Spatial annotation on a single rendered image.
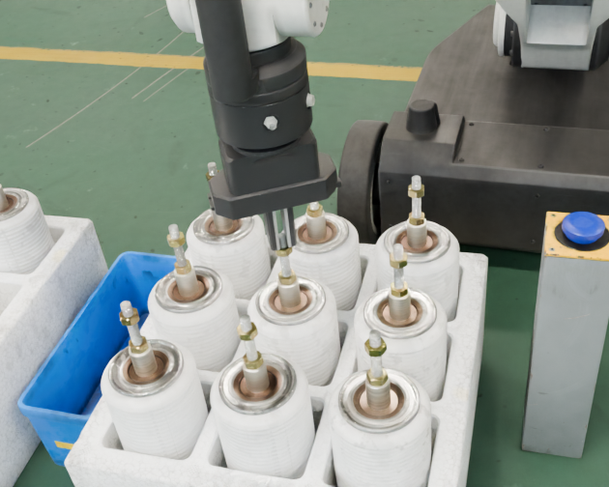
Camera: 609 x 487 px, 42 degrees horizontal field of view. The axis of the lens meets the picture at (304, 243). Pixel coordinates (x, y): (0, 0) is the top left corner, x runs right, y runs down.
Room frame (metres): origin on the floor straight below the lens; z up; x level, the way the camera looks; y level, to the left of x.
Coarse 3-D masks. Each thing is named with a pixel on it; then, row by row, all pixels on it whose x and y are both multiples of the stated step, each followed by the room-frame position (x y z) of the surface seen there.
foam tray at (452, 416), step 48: (480, 288) 0.69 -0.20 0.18; (480, 336) 0.68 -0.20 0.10; (336, 384) 0.57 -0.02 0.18; (96, 432) 0.54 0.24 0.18; (432, 432) 0.51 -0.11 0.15; (96, 480) 0.50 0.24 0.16; (144, 480) 0.48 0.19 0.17; (192, 480) 0.47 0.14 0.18; (240, 480) 0.46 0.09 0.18; (288, 480) 0.46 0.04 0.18; (432, 480) 0.44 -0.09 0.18
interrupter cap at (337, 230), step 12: (300, 216) 0.77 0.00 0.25; (336, 216) 0.77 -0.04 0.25; (300, 228) 0.75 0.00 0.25; (336, 228) 0.74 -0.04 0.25; (348, 228) 0.74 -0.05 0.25; (300, 240) 0.73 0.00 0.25; (312, 240) 0.73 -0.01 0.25; (324, 240) 0.73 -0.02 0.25; (336, 240) 0.72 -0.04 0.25; (312, 252) 0.71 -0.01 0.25; (324, 252) 0.70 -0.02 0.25
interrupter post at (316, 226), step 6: (306, 216) 0.74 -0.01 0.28; (318, 216) 0.73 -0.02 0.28; (324, 216) 0.74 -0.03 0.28; (306, 222) 0.74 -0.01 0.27; (312, 222) 0.73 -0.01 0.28; (318, 222) 0.73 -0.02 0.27; (324, 222) 0.74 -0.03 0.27; (312, 228) 0.73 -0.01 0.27; (318, 228) 0.73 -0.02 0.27; (324, 228) 0.74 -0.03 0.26; (312, 234) 0.73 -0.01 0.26; (318, 234) 0.73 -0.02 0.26; (324, 234) 0.73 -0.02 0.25
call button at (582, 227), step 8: (568, 216) 0.62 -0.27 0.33; (576, 216) 0.62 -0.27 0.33; (584, 216) 0.61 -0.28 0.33; (592, 216) 0.61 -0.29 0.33; (568, 224) 0.61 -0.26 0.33; (576, 224) 0.60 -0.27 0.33; (584, 224) 0.60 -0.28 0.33; (592, 224) 0.60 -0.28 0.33; (600, 224) 0.60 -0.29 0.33; (568, 232) 0.60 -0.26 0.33; (576, 232) 0.59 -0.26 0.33; (584, 232) 0.59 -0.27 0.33; (592, 232) 0.59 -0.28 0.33; (600, 232) 0.59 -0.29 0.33; (576, 240) 0.59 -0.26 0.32; (584, 240) 0.59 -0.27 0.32; (592, 240) 0.59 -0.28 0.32
